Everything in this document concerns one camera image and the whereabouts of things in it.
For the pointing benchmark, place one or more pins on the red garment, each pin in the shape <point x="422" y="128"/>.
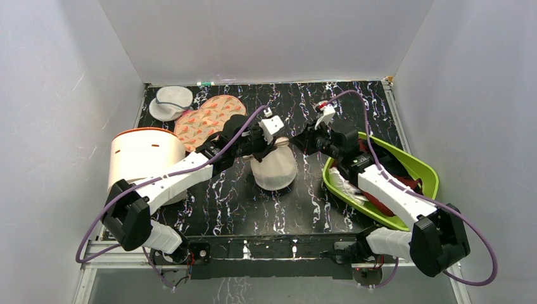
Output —
<point x="377" y="201"/>

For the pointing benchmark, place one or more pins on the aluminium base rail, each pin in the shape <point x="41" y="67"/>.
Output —
<point x="308" y="255"/>

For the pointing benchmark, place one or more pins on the white lace garment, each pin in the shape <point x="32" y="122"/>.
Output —
<point x="349" y="191"/>

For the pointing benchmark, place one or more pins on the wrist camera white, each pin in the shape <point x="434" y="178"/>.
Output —
<point x="325" y="111"/>
<point x="271" y="127"/>

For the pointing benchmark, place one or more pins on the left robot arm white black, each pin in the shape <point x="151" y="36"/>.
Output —
<point x="130" y="207"/>

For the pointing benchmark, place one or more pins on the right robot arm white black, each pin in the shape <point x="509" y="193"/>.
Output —
<point x="436" y="238"/>

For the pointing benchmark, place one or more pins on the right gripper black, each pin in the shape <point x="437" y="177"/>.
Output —
<point x="310" y="137"/>

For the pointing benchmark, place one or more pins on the small white grey-trimmed laundry bag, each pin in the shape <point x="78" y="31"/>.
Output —
<point x="170" y="103"/>

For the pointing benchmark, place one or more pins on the white cylindrical basket orange rim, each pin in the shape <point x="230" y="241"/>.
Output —
<point x="137" y="153"/>

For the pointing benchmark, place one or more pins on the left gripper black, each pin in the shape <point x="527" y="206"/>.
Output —
<point x="265" y="147"/>

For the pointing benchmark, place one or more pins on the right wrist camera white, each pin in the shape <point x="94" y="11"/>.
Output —
<point x="325" y="111"/>

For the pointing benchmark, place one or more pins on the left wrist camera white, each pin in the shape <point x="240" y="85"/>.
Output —
<point x="271" y="127"/>

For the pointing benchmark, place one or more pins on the white mesh laundry bag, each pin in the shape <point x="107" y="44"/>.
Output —
<point x="277" y="170"/>

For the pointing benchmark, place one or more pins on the floral mesh laundry bag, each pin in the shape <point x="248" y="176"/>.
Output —
<point x="194" y="127"/>

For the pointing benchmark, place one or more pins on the black garment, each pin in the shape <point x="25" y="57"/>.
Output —
<point x="389" y="161"/>

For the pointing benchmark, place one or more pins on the green plastic basin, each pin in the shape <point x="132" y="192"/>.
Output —
<point x="416" y="169"/>

